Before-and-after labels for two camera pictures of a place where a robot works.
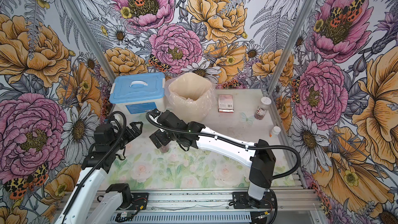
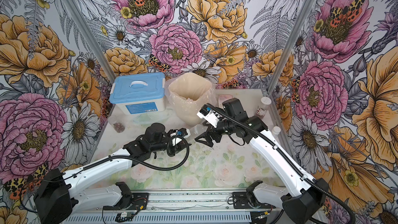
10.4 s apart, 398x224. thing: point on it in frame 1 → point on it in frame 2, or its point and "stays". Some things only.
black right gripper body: (174, 138) → (225, 126)
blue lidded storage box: (137, 95) stays
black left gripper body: (124, 141) → (161, 145)
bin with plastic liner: (190, 95) stays
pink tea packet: (225, 103) stays
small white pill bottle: (276, 130) stays
